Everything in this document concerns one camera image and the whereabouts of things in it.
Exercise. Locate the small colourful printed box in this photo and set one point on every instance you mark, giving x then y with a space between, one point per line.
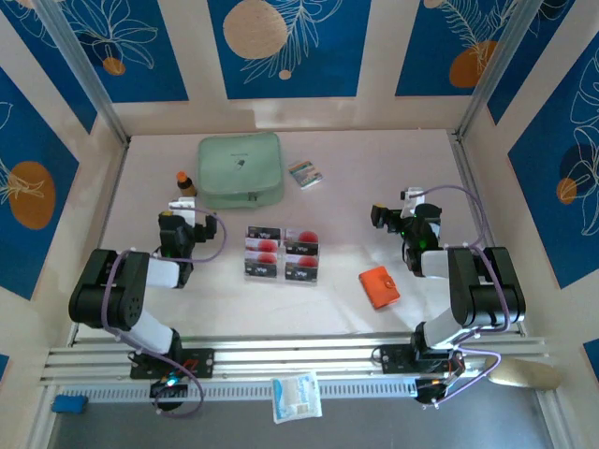
305 174

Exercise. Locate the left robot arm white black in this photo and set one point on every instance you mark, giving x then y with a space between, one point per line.
117 290

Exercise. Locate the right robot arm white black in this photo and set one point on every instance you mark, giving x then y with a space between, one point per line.
486 290

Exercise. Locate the black card red circle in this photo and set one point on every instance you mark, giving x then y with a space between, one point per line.
303 266
261 264
304 238
264 244

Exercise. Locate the mint green zip pouch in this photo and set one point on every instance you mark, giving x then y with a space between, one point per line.
238 168

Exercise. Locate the blue sponge block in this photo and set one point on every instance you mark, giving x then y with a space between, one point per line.
69 404

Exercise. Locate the aluminium table side rail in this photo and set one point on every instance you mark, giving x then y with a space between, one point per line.
464 163
106 220

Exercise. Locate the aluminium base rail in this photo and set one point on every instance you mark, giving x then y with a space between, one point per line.
290 355

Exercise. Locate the aluminium frame post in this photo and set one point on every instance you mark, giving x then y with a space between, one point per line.
498 70
83 70

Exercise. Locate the tan oval object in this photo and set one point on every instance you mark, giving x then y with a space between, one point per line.
524 374

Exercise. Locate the orange card holder wallet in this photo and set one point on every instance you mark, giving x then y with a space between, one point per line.
376 287

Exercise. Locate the brown bottle orange cap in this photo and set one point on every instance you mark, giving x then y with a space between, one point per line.
186 187

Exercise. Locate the white blue wipes packet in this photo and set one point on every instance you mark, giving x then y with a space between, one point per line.
297 397

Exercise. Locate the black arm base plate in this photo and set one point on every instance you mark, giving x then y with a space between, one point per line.
393 357
201 362

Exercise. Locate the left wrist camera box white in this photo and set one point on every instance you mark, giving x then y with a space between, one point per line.
182 204

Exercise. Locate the black controller board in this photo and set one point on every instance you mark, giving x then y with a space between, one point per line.
428 393
161 390

